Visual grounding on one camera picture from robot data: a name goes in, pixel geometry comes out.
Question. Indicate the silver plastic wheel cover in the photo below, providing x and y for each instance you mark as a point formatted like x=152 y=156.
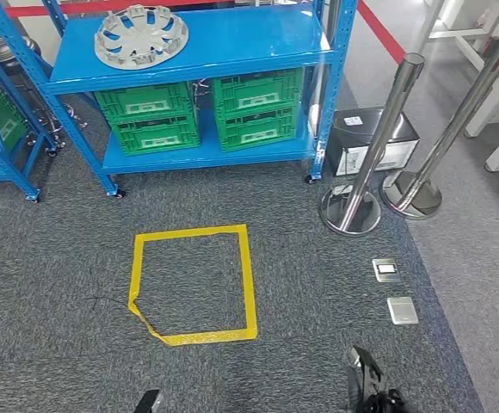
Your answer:
x=142 y=37

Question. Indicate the red barrier belt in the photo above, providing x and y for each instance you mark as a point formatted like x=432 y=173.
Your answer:
x=103 y=7
x=380 y=31

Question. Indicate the labelled silver floor socket plate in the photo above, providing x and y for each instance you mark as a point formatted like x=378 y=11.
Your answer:
x=386 y=271

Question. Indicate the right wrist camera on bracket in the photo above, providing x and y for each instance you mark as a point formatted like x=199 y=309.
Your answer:
x=361 y=370

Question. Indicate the black stool with chrome base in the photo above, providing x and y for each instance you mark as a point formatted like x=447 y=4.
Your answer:
x=200 y=91
x=8 y=51

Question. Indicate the black cardboard box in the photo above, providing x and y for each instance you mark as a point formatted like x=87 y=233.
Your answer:
x=352 y=137

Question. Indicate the plain silver floor socket plate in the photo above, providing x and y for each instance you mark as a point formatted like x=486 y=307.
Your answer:
x=402 y=311

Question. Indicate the chrome stanchion post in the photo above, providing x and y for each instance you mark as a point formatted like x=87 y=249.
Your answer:
x=460 y=120
x=383 y=131

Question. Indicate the yellow floor tape square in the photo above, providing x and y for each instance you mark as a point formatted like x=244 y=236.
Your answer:
x=249 y=285

